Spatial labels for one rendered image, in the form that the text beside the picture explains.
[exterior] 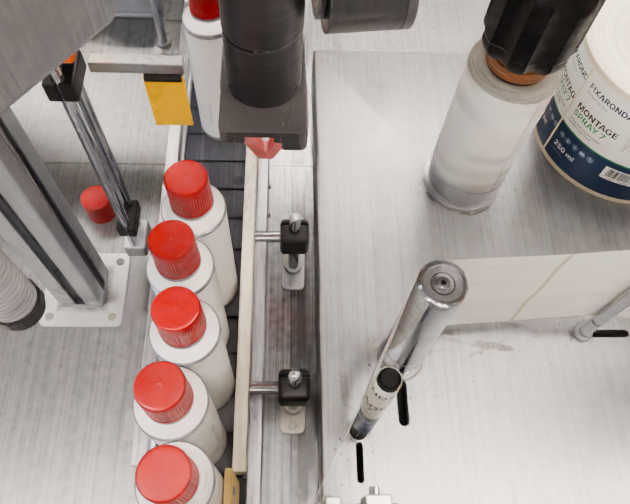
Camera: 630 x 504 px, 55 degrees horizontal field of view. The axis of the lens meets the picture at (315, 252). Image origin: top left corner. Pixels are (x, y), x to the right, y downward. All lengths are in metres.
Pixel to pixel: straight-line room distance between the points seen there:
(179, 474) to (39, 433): 0.32
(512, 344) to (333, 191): 0.25
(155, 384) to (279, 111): 0.21
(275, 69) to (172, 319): 0.18
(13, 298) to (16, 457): 0.31
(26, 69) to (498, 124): 0.44
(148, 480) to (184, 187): 0.20
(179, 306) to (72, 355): 0.30
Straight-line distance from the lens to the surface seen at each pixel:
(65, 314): 0.72
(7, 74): 0.24
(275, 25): 0.41
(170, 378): 0.40
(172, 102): 0.49
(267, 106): 0.46
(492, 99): 0.57
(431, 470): 0.60
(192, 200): 0.46
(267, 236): 0.63
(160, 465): 0.39
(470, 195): 0.68
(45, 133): 0.85
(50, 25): 0.25
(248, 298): 0.59
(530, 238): 0.72
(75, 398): 0.68
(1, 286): 0.40
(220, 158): 0.72
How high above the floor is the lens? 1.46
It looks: 63 degrees down
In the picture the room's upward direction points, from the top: 6 degrees clockwise
